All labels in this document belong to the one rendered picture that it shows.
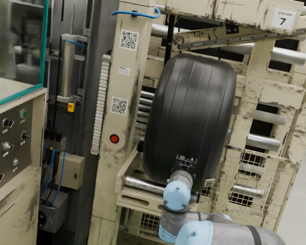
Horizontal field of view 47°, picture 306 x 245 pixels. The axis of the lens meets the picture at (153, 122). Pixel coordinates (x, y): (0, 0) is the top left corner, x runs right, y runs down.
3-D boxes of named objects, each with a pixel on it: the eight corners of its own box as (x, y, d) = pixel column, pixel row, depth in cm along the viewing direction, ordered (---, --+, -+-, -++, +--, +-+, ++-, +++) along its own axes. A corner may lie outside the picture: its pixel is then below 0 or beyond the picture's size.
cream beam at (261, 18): (162, 11, 164) (168, -22, 159) (171, 10, 188) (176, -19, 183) (295, 37, 156) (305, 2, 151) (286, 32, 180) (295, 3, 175)
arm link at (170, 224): (195, 247, 106) (201, 214, 104) (158, 244, 104) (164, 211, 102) (189, 233, 114) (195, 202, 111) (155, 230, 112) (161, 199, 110)
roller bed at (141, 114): (120, 137, 204) (127, 88, 194) (127, 129, 218) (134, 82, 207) (153, 145, 201) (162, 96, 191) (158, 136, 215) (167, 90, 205)
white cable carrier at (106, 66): (90, 153, 167) (102, 54, 151) (94, 149, 172) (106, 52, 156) (99, 155, 167) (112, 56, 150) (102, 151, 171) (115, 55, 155)
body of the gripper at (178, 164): (197, 158, 125) (195, 169, 113) (192, 180, 127) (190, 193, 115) (177, 153, 126) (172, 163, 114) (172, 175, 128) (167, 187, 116)
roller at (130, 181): (121, 185, 158) (124, 175, 158) (124, 183, 163) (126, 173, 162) (197, 204, 154) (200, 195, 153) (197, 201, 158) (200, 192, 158)
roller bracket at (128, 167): (113, 193, 157) (116, 174, 154) (135, 157, 194) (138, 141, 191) (120, 195, 156) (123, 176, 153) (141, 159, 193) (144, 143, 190)
